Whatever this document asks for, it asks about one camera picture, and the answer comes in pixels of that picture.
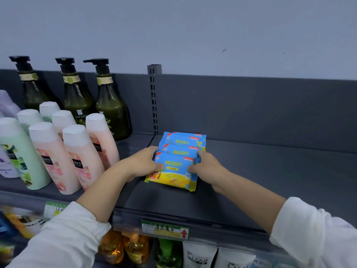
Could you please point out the person's right hand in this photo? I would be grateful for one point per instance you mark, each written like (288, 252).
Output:
(212, 171)

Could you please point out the person's left hand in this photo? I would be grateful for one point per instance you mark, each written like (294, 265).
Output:
(139, 164)

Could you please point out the person's left thumb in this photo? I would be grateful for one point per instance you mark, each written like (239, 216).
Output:
(156, 167)

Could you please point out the person's right thumb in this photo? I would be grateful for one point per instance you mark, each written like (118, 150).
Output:
(195, 168)

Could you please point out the blue yellow wipes packet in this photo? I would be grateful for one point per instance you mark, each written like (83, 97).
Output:
(175, 173)
(181, 149)
(184, 138)

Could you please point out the person's right forearm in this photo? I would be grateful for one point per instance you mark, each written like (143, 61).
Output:
(251, 200)

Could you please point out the person's left forearm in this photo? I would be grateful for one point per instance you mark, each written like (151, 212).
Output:
(103, 192)

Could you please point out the pink white-capped bottle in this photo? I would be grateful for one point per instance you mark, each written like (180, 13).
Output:
(62, 121)
(83, 161)
(104, 142)
(53, 161)

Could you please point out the gray metal shelf board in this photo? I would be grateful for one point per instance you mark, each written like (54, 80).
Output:
(251, 186)

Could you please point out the green yellow price label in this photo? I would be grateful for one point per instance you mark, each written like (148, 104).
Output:
(164, 229)

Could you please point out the gray slotted shelf upright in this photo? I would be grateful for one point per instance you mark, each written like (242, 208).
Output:
(153, 94)

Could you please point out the dark green pump bottle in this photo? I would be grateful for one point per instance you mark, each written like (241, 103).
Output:
(111, 108)
(75, 97)
(33, 89)

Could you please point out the gray shelf back panel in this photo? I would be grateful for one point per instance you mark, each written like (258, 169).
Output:
(251, 111)

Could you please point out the orange liquid bottle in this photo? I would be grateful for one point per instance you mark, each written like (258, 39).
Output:
(136, 248)
(111, 247)

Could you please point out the white shampoo bottle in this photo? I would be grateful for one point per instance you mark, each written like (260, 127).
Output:
(234, 259)
(198, 256)
(262, 263)

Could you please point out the green liquid bottle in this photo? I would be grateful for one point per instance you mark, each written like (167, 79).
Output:
(167, 255)

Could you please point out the green white price label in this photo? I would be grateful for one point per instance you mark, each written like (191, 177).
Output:
(54, 209)

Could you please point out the person's white left sleeve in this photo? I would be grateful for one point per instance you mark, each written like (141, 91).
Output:
(61, 240)

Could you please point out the person's white sleeve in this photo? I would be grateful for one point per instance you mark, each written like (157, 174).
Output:
(61, 240)
(315, 234)

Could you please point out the light green white-capped bottle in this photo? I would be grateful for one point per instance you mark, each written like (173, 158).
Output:
(48, 110)
(19, 159)
(28, 118)

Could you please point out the person's white right sleeve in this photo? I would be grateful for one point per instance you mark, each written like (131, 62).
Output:
(315, 234)

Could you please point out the white purple-print bottle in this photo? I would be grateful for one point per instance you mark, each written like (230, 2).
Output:
(5, 166)

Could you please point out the pale purple bottle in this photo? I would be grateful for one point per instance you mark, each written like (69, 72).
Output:
(7, 104)

